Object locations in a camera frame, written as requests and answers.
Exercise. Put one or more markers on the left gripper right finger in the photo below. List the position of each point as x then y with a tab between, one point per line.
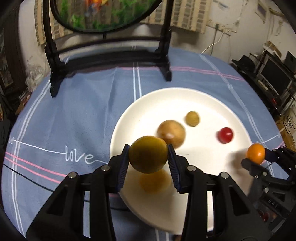
191	180

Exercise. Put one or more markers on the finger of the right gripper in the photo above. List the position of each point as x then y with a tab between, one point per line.
272	155
254	170

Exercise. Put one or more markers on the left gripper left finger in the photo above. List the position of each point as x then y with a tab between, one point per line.
106	179

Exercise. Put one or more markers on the small orange tomato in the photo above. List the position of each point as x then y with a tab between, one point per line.
256	153

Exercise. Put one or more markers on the yellow-green round fruit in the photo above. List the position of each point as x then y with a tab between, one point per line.
148	154

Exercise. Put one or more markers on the red cherry tomato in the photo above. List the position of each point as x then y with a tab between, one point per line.
225	135

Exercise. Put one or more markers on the brown tan round fruit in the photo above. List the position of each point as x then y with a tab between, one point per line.
172	132

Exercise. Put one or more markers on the black metal shelf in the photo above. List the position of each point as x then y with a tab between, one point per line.
277	105

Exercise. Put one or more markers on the small olive green fruit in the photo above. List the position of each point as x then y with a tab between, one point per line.
192	118

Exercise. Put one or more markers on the blue checked tablecloth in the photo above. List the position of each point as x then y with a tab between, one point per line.
53	136

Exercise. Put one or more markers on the computer monitor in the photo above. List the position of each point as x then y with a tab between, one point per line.
273	73

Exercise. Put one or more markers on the beige patterned curtain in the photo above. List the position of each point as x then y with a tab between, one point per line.
188	15

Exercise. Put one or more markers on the round goldfish screen stand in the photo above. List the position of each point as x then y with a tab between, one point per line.
60	70

